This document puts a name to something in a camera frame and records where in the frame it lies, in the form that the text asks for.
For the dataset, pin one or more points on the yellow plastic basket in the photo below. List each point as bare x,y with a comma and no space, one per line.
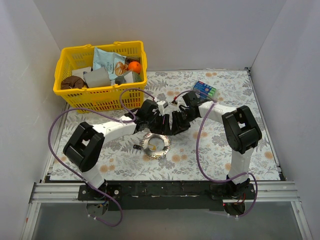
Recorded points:
123,92

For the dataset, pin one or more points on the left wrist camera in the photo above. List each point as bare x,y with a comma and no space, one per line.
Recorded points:
162,105

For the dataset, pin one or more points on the aluminium frame rail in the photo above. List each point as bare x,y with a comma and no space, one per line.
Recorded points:
266,191

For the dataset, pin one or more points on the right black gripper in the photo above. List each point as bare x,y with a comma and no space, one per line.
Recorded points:
182,119

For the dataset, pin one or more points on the metal disc with keyrings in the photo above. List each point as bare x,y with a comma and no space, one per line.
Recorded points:
155,145

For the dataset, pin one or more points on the brown round pastry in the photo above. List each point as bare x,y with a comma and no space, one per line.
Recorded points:
72,82

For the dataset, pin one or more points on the light blue chips bag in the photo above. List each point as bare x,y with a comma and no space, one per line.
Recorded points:
114,63

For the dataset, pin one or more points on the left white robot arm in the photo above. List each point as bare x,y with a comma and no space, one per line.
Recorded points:
84,146

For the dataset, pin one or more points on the blue green sponge pack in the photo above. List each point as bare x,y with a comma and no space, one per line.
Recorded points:
204,90

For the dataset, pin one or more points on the orange fruit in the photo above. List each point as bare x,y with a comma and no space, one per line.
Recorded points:
135,66

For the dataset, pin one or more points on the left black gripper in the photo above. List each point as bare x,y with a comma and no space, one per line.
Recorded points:
157,122

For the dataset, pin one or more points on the white box in basket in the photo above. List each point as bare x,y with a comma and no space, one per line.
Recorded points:
81,71

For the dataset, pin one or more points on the grey paper cup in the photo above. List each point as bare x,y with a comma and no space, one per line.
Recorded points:
97,78

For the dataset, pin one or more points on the black key tag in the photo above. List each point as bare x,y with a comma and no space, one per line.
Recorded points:
137,147

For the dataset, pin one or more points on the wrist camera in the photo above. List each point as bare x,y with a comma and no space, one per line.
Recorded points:
176,104
162,105

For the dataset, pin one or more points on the floral table mat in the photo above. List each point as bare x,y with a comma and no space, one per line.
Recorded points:
203,148

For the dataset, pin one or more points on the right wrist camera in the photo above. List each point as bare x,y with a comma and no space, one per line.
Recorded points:
176,104

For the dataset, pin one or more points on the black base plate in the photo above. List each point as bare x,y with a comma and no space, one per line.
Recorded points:
163,203

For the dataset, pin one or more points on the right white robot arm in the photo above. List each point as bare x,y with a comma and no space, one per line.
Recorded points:
242,134

